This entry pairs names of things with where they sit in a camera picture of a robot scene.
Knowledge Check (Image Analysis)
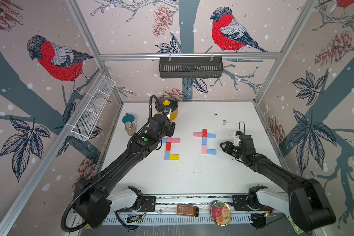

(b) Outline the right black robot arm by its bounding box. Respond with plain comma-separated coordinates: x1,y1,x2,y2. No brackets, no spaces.
220,133,336,231

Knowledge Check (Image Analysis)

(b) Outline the black hanging shelf basket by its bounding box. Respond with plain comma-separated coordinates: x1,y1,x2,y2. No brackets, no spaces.
159,57,224,79

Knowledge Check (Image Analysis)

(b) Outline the white wire basket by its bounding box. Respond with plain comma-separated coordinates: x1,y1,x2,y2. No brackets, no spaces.
70,74,116,142

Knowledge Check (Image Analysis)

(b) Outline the yellow pot with handle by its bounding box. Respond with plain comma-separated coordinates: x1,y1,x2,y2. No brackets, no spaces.
168,108,178,121

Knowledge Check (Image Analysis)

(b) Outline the glass lid yellow knob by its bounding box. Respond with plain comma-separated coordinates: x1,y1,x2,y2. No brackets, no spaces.
154,96,179,113

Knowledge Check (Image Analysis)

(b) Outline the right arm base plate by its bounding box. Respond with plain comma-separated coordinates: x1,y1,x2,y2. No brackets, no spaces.
230,195,269,211

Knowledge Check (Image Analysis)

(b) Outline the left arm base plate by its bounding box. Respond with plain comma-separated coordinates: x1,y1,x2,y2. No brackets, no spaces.
129,196,156,212

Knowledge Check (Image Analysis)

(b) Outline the brown spice jar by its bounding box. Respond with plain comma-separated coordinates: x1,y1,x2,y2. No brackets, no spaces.
124,122,136,136

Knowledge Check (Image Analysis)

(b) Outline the brown packet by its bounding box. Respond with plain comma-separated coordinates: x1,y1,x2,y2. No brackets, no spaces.
176,205,199,217

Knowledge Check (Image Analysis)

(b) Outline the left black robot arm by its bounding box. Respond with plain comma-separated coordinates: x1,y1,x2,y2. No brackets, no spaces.
61,112,176,233

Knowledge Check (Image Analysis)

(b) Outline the blue block table edge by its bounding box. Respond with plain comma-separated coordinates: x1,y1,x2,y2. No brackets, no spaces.
206,149,217,155

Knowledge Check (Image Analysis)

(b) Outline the green snack packet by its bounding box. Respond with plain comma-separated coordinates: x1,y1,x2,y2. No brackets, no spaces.
286,215,303,235

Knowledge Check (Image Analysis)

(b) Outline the pink block cluster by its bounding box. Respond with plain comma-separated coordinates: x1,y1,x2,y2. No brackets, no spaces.
194,132,203,137

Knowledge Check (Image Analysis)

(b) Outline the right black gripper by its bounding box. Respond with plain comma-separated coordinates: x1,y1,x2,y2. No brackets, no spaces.
220,141,246,160

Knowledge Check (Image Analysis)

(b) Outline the pink round cup lid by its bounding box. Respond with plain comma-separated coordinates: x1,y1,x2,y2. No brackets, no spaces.
210,201,232,226

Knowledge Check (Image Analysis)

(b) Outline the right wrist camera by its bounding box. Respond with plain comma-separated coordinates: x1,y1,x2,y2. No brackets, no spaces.
233,131,243,147

